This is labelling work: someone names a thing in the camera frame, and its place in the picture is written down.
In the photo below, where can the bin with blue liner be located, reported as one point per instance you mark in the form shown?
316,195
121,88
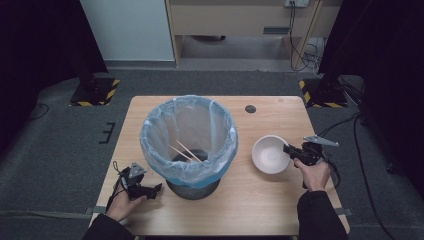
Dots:
190,116

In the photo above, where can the light wooden desk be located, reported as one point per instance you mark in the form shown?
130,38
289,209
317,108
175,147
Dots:
233,20

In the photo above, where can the black curtain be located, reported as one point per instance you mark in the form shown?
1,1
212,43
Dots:
36,50
386,66

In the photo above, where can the person's right hand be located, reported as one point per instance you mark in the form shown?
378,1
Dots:
315,176

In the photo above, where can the white bowl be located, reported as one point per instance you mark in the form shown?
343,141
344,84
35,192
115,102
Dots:
268,155

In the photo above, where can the person's left hand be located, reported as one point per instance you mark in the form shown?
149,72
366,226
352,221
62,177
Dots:
120,206

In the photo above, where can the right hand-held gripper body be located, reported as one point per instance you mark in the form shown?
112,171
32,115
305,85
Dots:
311,154

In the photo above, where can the black striped stand base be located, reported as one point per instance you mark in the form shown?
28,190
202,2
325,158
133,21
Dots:
95,91
325,95

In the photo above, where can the wooden chopstick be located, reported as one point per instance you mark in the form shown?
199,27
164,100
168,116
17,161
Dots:
188,150
180,153

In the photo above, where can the black round table grommet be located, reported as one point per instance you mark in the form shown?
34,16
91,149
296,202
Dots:
250,108

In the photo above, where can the grey metal trash can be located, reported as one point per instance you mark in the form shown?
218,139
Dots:
193,191

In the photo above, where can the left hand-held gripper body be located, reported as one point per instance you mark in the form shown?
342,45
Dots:
133,180

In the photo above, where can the grey power socket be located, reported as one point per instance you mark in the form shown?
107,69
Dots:
296,2

